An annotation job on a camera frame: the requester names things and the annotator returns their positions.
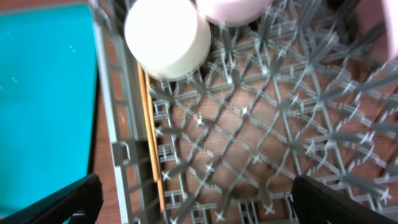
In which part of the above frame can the wooden chopstick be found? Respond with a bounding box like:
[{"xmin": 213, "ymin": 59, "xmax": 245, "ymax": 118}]
[
  {"xmin": 144, "ymin": 72, "xmax": 165, "ymax": 212},
  {"xmin": 137, "ymin": 62, "xmax": 160, "ymax": 182}
]

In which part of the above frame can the grey dishwasher rack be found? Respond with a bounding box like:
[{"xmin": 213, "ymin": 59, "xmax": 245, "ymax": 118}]
[{"xmin": 90, "ymin": 1, "xmax": 397, "ymax": 223}]

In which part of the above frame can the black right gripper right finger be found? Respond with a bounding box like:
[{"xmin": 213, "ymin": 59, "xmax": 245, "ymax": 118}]
[{"xmin": 291, "ymin": 175, "xmax": 397, "ymax": 224}]

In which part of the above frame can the white plate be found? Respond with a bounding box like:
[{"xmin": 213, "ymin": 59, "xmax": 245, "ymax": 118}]
[{"xmin": 382, "ymin": 0, "xmax": 398, "ymax": 60}]

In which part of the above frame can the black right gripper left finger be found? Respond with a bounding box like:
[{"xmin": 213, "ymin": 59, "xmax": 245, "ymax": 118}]
[{"xmin": 1, "ymin": 173, "xmax": 104, "ymax": 224}]

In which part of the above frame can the white bowl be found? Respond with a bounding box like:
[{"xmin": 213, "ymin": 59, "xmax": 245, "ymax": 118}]
[{"xmin": 124, "ymin": 0, "xmax": 211, "ymax": 80}]

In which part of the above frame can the pink bowl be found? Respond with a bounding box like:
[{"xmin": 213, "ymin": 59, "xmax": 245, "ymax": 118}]
[{"xmin": 195, "ymin": 0, "xmax": 272, "ymax": 27}]

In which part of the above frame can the teal serving tray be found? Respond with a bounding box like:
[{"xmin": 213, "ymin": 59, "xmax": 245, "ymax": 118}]
[{"xmin": 1, "ymin": 3, "xmax": 97, "ymax": 217}]

